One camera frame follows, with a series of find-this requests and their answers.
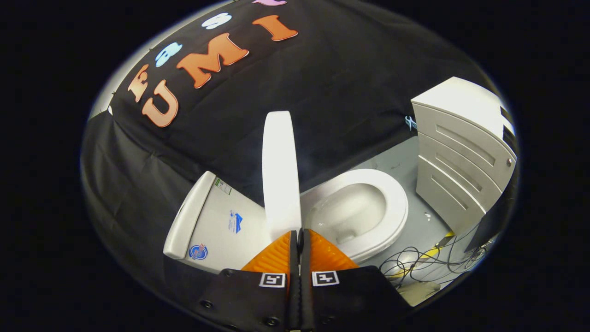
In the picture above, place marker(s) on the white drawer cabinet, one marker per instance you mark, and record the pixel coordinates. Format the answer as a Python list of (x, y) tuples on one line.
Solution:
[(461, 152)]

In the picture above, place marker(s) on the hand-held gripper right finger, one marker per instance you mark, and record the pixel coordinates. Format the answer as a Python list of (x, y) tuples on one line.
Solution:
[(350, 295)]

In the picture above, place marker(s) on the white toilet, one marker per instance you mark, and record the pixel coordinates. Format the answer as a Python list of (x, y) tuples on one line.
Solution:
[(216, 221)]

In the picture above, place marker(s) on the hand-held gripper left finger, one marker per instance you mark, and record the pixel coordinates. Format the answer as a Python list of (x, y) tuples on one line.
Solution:
[(258, 295)]

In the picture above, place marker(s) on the beige flat object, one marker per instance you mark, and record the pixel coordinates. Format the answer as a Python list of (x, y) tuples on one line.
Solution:
[(419, 291)]

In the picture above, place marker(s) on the small blue clip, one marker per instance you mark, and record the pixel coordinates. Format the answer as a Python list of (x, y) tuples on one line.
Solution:
[(410, 122)]

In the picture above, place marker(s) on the black backdrop cloth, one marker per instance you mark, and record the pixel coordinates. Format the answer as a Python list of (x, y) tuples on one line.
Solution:
[(332, 92)]

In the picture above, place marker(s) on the white toilet seat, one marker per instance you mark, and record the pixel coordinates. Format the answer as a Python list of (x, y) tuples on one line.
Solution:
[(396, 207)]

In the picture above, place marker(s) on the white toilet lid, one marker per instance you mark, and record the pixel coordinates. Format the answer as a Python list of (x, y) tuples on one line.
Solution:
[(280, 175)]

